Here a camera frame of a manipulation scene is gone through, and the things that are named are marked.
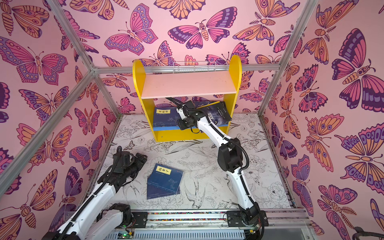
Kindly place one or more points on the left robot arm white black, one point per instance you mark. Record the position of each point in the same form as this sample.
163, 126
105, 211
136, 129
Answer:
92, 220

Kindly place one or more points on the navy book yellow label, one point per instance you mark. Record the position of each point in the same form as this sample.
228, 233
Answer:
166, 119

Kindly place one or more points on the aluminium front rail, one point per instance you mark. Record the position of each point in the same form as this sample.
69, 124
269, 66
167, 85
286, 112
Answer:
184, 219

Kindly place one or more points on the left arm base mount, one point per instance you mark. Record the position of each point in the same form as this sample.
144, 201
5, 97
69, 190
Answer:
137, 220

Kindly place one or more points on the small green circuit board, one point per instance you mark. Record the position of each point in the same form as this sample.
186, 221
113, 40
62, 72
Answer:
123, 235

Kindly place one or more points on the yellow pink blue bookshelf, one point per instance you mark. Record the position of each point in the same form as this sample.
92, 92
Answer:
197, 84

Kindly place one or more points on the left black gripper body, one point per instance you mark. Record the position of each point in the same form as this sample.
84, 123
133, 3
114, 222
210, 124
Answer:
134, 166

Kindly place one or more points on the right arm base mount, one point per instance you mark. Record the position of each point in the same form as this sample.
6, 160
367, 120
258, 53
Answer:
240, 219

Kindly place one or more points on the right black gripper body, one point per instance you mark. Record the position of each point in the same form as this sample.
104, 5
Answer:
198, 106

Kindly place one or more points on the black wolf eye book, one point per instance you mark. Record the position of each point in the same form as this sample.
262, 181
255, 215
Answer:
216, 111

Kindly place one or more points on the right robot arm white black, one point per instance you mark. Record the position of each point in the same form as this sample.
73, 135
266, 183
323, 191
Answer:
232, 159

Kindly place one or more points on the white slotted cable duct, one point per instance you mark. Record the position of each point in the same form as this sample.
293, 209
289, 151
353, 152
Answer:
184, 235

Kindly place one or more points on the navy book underneath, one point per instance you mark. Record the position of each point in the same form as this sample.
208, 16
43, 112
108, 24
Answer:
166, 178

